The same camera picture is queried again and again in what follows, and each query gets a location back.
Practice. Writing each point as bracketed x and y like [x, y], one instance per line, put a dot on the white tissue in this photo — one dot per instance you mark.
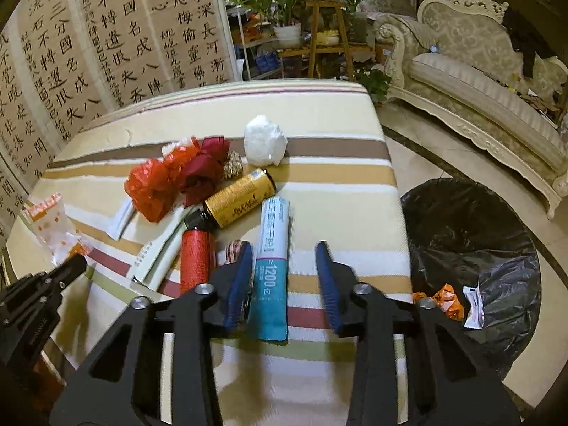
[264, 140]

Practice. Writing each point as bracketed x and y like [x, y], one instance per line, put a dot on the striped tablecloth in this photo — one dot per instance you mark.
[310, 177]

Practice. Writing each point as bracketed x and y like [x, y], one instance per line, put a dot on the wooden plant stand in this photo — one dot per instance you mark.
[328, 46]

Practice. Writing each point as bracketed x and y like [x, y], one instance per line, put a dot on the white torn packet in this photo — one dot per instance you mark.
[473, 306]

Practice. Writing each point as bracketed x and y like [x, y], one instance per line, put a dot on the dark red crumpled paper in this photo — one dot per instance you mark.
[202, 168]

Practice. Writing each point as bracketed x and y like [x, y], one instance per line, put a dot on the small leafy floor plant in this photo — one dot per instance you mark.
[375, 82]

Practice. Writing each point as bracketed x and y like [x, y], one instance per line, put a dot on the yellow bottle with black ends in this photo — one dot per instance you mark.
[239, 197]

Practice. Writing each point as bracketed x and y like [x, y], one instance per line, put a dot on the blue storage crate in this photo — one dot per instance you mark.
[267, 60]

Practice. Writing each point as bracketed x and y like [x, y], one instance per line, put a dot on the brown cardboard pieces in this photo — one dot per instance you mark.
[541, 100]

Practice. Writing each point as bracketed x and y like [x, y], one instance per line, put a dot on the green plant in white pot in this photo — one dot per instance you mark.
[286, 31]

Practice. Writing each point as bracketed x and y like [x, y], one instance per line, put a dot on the small white sachet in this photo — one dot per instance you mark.
[120, 219]

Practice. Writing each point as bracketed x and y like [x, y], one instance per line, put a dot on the white orange snack packet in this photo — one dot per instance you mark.
[53, 230]

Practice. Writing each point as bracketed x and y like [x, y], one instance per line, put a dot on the brown striped candy wrapper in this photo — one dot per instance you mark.
[233, 248]

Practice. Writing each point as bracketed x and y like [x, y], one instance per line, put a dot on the yellow packet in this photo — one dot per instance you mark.
[327, 36]

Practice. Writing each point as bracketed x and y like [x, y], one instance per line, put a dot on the orange crumpled wrapper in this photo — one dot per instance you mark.
[448, 301]

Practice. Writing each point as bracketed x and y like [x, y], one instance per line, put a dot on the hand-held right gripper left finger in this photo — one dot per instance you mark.
[237, 284]

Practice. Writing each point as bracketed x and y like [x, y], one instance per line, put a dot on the white green paper packet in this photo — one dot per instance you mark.
[155, 253]

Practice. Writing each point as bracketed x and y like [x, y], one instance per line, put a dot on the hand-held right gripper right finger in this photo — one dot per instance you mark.
[328, 293]

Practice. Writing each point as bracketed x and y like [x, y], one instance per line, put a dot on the black clothing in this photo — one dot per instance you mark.
[523, 44]

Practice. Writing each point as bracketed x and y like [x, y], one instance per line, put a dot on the black bag trash bin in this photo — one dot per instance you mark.
[470, 253]

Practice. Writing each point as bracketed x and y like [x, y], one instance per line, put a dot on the red plastic wrapper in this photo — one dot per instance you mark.
[151, 186]

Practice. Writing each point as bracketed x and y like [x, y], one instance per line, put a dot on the red cylinder with black cap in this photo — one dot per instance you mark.
[195, 262]

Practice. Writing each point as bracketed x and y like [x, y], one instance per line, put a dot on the gold foil ball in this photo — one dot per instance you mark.
[232, 166]

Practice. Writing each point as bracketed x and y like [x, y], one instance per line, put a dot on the cream ornate sofa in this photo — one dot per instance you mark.
[466, 88]

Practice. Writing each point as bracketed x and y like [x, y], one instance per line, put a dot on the calligraphy folding screen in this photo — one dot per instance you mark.
[88, 53]

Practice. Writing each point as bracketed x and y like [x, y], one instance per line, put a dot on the metal storage shelf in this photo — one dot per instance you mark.
[246, 44]

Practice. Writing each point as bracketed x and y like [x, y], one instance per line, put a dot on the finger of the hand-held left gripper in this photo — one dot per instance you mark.
[62, 273]

